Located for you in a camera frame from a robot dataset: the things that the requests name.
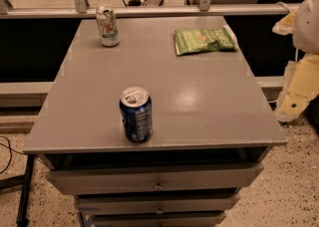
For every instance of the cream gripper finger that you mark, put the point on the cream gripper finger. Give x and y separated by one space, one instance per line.
300 87
286 25

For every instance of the grey drawer cabinet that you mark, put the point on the grey drawer cabinet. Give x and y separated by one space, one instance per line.
207 108

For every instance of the bottom grey drawer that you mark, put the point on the bottom grey drawer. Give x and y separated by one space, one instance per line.
177 219

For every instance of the green jalapeno chip bag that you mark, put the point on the green jalapeno chip bag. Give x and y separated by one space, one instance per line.
203 40

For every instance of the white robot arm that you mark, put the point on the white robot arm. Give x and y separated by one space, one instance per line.
306 28

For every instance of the grey metal window rail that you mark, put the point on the grey metal window rail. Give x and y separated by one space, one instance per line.
157 11

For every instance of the blue pepsi can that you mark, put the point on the blue pepsi can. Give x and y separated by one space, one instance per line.
136 110

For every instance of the top grey drawer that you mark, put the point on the top grey drawer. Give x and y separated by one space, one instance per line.
153 179

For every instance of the white green soda can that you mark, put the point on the white green soda can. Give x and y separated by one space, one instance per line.
107 25

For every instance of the middle grey drawer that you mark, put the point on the middle grey drawer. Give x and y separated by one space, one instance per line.
157 203

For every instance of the black metal stand leg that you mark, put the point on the black metal stand leg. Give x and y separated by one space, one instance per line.
23 180

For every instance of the grey drawer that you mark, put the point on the grey drawer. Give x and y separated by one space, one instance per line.
177 219
153 179
157 203

